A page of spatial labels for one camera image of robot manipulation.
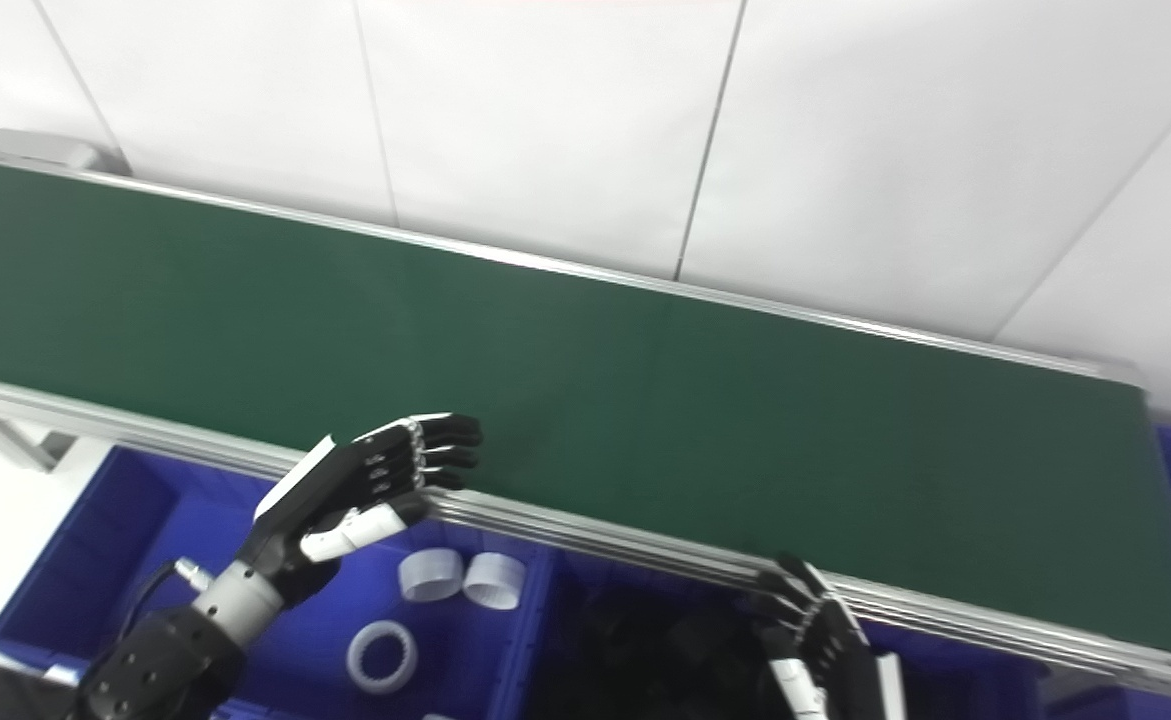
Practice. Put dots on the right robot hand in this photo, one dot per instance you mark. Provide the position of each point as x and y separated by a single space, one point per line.
835 660

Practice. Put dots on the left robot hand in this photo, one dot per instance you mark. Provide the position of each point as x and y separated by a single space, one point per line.
345 480

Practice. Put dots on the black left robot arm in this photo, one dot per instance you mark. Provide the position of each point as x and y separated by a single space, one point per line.
165 660

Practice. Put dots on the blue bin with black parts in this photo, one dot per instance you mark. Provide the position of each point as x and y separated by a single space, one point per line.
965 690

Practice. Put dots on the blue bin with white parts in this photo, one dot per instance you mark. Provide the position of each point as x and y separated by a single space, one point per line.
125 560

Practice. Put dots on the aluminium conveyor support leg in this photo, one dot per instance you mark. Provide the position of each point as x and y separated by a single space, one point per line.
20 440

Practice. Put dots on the black plastic parts pile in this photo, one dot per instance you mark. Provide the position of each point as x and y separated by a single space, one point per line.
645 650

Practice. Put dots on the green conveyor belt aluminium frame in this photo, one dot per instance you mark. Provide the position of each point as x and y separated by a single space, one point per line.
645 400

